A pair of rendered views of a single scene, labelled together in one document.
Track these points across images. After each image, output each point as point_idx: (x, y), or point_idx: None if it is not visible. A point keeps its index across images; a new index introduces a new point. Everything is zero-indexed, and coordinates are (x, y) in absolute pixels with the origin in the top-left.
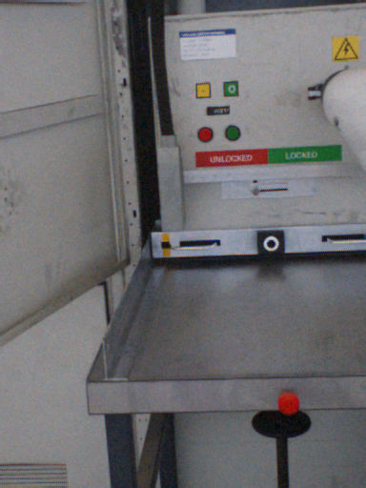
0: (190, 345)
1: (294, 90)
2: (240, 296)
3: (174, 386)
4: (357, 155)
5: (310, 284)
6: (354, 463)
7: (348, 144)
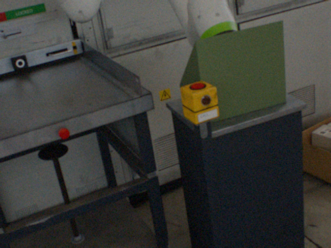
0: (1, 122)
1: None
2: (15, 93)
3: (3, 142)
4: (61, 5)
5: (48, 78)
6: (88, 165)
7: (55, 0)
